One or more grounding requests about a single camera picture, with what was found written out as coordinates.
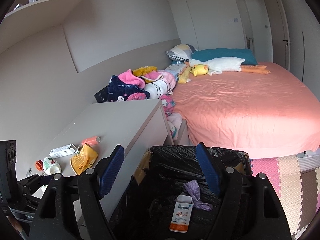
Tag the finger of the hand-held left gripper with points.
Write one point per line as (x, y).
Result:
(31, 200)
(37, 180)

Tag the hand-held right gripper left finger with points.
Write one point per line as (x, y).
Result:
(111, 175)

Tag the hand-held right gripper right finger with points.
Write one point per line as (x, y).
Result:
(207, 170)

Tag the orange bottle cap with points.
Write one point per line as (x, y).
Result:
(38, 165)

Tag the white plastic bottle green label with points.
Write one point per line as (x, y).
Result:
(51, 166)

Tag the cardboard bin with black bag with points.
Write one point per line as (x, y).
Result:
(175, 165)

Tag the long white carton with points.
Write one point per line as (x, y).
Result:
(61, 152)

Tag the small pink box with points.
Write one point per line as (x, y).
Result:
(90, 140)

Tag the crumpled purple wrapper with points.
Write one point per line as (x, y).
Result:
(192, 188)

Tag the white and orange medicine box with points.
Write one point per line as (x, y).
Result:
(180, 217)

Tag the grey desk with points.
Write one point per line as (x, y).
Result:
(112, 120)

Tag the white bunny plush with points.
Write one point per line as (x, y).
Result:
(173, 122)

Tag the pastel foam floor mat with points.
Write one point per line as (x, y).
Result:
(270, 170)

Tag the pink flowered blanket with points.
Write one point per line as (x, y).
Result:
(167, 105)

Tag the bed with pink sheet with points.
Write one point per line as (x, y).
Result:
(250, 105)

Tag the navy and pink fleece garment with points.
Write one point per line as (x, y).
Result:
(117, 87)

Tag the yellow dotted bolster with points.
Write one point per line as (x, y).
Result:
(184, 76)

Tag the pink cartoon blanket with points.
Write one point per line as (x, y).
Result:
(160, 85)

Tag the yellow duck plush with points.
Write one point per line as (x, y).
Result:
(198, 70)

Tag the grey ridged foam piece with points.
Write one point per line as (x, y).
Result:
(308, 161)

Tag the white goose plush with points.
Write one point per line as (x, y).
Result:
(222, 65)

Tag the light blue printed pillow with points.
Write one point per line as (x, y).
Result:
(175, 68)

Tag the yellow fleece garment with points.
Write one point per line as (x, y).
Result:
(145, 70)

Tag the teal pillow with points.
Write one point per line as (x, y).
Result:
(225, 53)

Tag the patchwork checked pillow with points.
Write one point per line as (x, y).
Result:
(180, 52)

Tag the white room door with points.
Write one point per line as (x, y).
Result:
(277, 30)

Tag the white wardrobe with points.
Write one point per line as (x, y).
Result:
(300, 17)

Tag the black wall socket panel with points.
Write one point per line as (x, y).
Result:
(101, 95)

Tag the beige wall shelf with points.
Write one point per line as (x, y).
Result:
(37, 12)

